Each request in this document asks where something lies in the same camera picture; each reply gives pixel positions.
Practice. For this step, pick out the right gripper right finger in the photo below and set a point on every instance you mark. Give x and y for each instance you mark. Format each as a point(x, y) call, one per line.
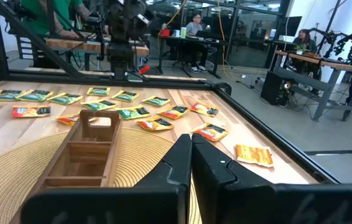
point(225, 193)

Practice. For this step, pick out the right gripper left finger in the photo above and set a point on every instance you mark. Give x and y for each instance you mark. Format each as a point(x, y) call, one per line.
point(163, 193)

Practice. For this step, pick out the green and black tea packet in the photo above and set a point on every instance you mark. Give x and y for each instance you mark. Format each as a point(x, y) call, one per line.
point(99, 91)
point(35, 95)
point(99, 104)
point(125, 96)
point(65, 98)
point(156, 100)
point(133, 112)
point(6, 95)

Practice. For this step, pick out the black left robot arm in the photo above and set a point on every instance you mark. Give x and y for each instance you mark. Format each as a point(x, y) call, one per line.
point(120, 59)

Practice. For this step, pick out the plain orange tea packet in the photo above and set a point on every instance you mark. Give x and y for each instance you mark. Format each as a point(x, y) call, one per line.
point(254, 155)

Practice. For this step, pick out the black computer tower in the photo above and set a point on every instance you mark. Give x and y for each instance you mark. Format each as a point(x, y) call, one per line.
point(275, 88)

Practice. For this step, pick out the small red part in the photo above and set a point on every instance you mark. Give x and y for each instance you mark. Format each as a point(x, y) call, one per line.
point(144, 69)

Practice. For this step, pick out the black office desk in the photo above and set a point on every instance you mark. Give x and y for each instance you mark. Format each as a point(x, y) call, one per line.
point(179, 39)

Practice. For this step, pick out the round woven straw placemat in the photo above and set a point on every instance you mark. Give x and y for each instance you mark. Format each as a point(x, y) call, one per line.
point(8, 180)

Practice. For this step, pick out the black laptop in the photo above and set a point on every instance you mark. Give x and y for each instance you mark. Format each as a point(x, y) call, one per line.
point(205, 34)

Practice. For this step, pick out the red container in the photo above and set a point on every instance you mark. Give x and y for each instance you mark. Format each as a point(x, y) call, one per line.
point(164, 32)

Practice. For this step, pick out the wooden desk grey legs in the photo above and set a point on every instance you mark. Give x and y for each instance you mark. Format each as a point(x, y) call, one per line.
point(319, 61)

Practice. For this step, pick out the small potted desk plant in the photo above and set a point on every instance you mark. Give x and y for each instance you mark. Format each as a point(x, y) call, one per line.
point(300, 48)

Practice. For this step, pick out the wooden workbench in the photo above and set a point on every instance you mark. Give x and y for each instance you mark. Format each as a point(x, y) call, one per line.
point(79, 46)

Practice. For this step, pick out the black monitor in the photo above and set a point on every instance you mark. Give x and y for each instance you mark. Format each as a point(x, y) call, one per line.
point(291, 26)

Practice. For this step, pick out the desk robot arms green lights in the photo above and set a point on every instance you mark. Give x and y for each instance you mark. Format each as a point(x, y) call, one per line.
point(348, 40)

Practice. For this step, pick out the black aluminium table frame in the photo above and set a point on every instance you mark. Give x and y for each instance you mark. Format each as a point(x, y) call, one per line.
point(163, 82)

